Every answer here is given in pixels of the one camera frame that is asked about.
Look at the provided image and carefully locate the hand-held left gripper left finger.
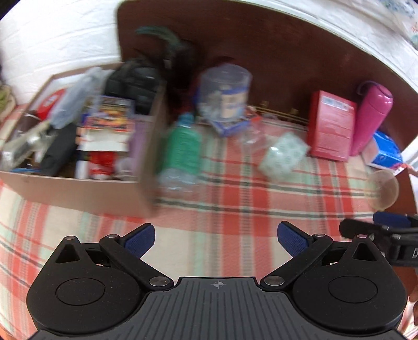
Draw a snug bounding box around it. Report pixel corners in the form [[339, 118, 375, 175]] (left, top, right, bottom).
[[54, 223, 173, 291]]

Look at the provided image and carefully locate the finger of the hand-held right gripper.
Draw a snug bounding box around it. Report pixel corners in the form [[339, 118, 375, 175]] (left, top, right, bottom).
[[339, 218, 397, 242], [373, 211, 418, 230]]

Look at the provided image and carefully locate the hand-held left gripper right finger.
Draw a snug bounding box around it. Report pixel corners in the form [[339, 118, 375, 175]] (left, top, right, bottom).
[[259, 221, 384, 291]]

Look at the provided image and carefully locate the colourful card pack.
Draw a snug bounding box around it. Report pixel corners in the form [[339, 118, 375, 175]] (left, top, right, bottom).
[[80, 95, 136, 133]]

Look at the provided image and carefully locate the clear plastic tube case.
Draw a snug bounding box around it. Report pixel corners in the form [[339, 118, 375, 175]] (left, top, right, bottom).
[[50, 67, 112, 128]]

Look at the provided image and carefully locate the clear cylindrical plastic container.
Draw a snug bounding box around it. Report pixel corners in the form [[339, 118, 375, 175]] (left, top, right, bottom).
[[198, 65, 253, 121]]

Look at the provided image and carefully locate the brown box white inside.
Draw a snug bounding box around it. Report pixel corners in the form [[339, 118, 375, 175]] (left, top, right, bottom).
[[393, 163, 418, 216]]

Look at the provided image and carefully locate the clear plastic cup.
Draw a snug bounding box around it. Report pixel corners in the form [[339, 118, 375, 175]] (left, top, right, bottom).
[[366, 169, 399, 210]]

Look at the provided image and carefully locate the blue tissue pack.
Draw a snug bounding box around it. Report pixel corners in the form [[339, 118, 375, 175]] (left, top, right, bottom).
[[362, 131, 404, 169]]

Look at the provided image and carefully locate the red green plaid blanket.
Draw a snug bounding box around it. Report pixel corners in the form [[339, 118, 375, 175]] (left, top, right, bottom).
[[0, 105, 418, 340]]

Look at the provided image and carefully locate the clear bottle green label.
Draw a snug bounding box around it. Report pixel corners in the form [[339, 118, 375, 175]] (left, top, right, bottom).
[[157, 113, 203, 193]]

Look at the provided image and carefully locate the red cardboard box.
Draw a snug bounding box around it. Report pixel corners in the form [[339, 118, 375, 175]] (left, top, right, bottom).
[[306, 90, 358, 162]]

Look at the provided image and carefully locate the pink thermos bottle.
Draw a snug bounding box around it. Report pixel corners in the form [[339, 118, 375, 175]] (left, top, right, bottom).
[[350, 81, 393, 157]]

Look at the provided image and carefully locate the black pouch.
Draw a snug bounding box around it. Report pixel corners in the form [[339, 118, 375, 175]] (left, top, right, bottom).
[[41, 124, 79, 177]]

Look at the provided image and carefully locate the flat blue-edged box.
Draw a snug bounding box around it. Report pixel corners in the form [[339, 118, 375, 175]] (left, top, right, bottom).
[[209, 116, 252, 136]]

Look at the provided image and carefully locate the black bag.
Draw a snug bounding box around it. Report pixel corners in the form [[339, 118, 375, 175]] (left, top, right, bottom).
[[104, 59, 164, 115]]

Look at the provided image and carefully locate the red packet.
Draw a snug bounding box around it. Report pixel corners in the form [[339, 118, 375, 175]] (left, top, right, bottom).
[[36, 90, 67, 120]]

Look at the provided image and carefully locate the brown wooden headboard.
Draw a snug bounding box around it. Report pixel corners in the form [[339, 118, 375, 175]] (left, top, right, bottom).
[[117, 0, 418, 154]]

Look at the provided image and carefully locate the artificial dark leaf plant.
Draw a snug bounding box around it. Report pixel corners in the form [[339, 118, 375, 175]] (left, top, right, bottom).
[[135, 26, 200, 112]]

